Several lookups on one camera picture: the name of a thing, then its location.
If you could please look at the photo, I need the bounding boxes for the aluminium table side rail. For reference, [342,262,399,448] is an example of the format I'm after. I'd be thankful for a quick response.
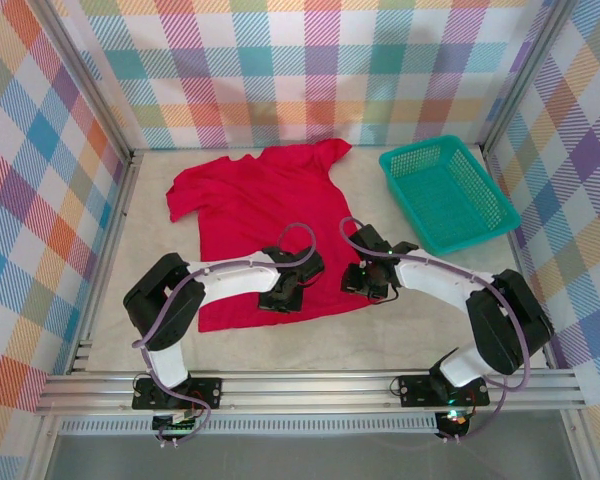
[64,149,146,376]
[479,144,561,371]

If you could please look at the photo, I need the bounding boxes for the teal plastic mesh basket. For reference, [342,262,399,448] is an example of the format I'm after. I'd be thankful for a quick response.
[378,134,521,256]

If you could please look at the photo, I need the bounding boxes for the long aluminium mounting rail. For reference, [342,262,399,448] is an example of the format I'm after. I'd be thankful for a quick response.
[34,369,589,416]

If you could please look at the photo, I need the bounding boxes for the aluminium frame post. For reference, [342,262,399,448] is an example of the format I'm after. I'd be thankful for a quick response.
[27,0,144,161]
[479,0,576,151]

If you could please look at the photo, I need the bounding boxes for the aluminium frame leg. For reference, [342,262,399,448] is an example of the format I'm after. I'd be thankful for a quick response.
[27,413,61,480]
[562,410,599,480]

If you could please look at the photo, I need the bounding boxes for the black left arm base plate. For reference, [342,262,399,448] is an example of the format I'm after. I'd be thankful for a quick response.
[132,377,224,412]

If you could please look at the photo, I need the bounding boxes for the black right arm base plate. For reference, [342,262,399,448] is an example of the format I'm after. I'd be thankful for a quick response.
[397,373,491,407]

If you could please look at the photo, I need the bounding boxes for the red t-shirt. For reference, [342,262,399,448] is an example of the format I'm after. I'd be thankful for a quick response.
[166,138,364,335]

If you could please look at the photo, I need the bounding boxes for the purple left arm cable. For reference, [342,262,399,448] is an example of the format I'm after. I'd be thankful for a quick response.
[132,222,317,449]

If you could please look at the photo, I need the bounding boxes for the grey slotted cable duct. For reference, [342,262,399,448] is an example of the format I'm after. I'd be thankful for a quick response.
[59,417,441,435]

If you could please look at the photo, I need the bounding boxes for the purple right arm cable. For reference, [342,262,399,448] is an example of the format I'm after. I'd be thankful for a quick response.
[340,217,534,444]

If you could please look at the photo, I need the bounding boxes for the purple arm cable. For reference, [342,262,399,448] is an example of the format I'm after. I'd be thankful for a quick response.
[340,217,534,444]
[132,222,317,449]

